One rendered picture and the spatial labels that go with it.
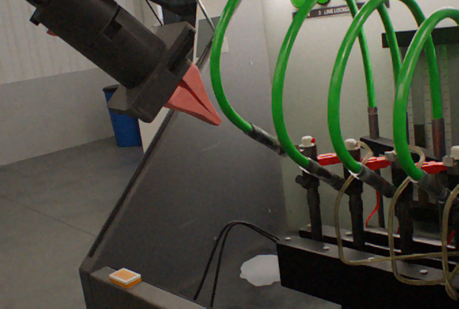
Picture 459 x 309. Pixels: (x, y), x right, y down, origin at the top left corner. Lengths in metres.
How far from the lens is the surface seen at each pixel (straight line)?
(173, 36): 0.52
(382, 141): 1.01
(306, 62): 1.20
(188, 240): 1.13
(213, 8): 3.89
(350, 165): 0.67
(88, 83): 7.79
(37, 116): 7.50
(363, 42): 1.00
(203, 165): 1.13
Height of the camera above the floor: 1.34
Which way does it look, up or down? 12 degrees down
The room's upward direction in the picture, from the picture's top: 8 degrees counter-clockwise
